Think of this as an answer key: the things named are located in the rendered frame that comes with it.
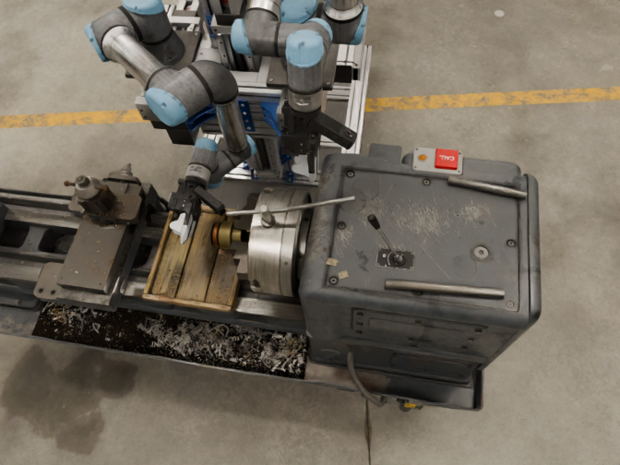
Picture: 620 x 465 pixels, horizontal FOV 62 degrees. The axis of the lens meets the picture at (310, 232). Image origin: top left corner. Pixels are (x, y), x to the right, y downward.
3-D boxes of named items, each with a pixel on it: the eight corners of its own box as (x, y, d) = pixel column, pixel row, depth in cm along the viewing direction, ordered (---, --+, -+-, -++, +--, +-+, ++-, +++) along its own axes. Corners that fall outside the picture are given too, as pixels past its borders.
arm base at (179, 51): (149, 35, 185) (138, 12, 176) (189, 37, 183) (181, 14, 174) (137, 66, 178) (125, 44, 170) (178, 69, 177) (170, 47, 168)
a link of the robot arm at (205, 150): (221, 151, 174) (217, 137, 167) (214, 179, 170) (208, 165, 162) (199, 148, 175) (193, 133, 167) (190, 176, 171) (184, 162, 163)
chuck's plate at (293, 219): (315, 216, 173) (306, 172, 144) (299, 307, 162) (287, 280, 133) (304, 214, 173) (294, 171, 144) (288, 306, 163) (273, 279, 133)
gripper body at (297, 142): (289, 138, 126) (286, 94, 118) (323, 142, 125) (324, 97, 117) (281, 157, 121) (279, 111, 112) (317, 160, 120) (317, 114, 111)
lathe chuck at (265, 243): (304, 214, 173) (294, 171, 144) (288, 306, 163) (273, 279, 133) (278, 211, 175) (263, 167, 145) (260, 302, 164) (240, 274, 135)
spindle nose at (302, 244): (320, 225, 166) (315, 197, 146) (310, 289, 159) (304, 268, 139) (311, 224, 166) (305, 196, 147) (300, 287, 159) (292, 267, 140)
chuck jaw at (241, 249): (268, 244, 150) (258, 279, 144) (269, 253, 154) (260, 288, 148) (232, 239, 152) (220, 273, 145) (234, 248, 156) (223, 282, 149)
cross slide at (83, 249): (149, 183, 185) (144, 176, 181) (108, 295, 166) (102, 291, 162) (104, 178, 187) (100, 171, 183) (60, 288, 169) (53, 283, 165)
